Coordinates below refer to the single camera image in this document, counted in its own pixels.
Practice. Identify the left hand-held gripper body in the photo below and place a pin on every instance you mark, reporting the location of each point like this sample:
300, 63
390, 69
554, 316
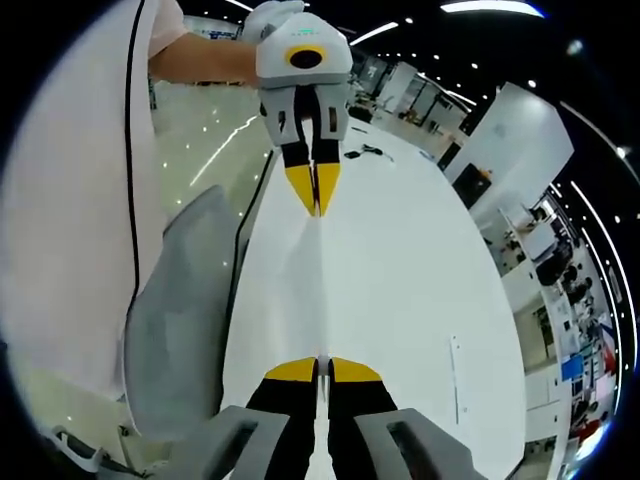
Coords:
320, 65

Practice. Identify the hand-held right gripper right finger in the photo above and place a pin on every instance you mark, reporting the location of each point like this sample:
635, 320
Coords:
365, 425

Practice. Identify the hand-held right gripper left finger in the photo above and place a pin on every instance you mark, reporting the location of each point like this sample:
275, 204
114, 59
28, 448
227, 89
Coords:
280, 425

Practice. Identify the clear food packaging bag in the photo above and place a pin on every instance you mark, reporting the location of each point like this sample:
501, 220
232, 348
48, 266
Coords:
312, 290

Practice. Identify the person's left hand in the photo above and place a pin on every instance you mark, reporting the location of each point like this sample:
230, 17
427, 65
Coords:
267, 20

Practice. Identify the small black device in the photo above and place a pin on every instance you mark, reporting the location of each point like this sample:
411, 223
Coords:
351, 154

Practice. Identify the person's grey trousers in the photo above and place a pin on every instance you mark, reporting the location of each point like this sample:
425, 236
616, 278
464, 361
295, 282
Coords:
185, 325

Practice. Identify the black cabinet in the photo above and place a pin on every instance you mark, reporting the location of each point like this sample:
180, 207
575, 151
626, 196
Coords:
472, 186

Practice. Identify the white square pillar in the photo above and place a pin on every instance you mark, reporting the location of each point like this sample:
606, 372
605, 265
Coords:
515, 140

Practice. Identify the row of white desks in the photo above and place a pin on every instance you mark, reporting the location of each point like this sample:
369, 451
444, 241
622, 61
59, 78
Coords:
537, 300

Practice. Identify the blue box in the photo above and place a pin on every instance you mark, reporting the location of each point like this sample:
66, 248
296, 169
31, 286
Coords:
572, 368

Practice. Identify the person's white shirt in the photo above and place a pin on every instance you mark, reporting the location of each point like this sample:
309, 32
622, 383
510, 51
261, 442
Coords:
70, 200

